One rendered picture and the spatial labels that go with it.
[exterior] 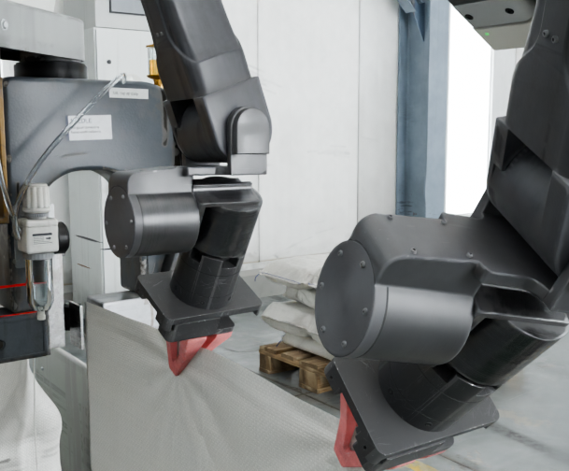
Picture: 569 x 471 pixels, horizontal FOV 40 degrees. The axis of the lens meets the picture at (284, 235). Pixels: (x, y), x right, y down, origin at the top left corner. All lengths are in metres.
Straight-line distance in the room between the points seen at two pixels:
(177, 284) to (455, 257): 0.37
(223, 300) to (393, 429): 0.28
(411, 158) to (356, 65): 0.95
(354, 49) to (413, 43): 0.59
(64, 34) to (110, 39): 3.76
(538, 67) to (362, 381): 0.21
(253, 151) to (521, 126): 0.30
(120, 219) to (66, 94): 0.37
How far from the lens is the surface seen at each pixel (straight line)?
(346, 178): 6.51
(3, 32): 0.90
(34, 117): 0.96
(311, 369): 3.91
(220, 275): 0.68
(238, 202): 0.65
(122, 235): 0.63
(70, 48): 1.02
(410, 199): 6.91
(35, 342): 0.98
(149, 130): 1.02
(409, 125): 6.90
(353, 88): 6.55
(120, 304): 1.02
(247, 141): 0.63
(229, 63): 0.65
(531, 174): 0.39
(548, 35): 0.36
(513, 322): 0.41
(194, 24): 0.64
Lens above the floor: 1.28
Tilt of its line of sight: 8 degrees down
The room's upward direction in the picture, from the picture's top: straight up
